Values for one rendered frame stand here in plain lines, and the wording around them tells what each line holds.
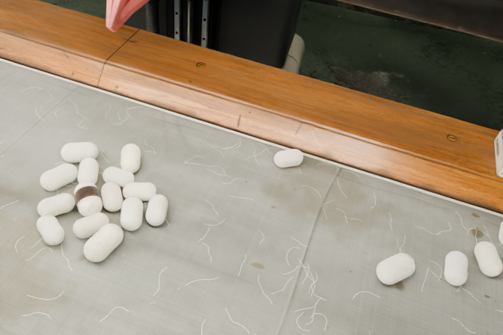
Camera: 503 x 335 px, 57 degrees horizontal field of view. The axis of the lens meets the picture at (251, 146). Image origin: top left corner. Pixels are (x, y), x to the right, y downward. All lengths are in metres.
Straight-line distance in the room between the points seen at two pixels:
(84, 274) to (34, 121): 0.21
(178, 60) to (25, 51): 0.19
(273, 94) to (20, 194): 0.29
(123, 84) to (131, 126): 0.07
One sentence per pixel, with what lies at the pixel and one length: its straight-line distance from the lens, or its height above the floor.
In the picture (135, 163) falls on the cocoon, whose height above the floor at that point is 0.76.
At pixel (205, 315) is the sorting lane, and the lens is 0.41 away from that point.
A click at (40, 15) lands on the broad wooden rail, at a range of 0.71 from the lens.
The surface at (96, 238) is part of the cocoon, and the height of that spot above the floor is 0.76.
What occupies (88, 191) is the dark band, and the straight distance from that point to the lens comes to 0.46.
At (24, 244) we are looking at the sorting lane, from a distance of 0.46.
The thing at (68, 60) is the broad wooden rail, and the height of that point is 0.76.
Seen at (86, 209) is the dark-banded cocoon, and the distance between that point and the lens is 0.45.
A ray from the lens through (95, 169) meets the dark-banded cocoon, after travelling 0.48.
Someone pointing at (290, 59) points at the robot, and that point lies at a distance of 1.54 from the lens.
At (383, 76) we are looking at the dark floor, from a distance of 2.09.
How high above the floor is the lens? 1.11
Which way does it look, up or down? 44 degrees down
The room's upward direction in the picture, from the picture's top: 9 degrees clockwise
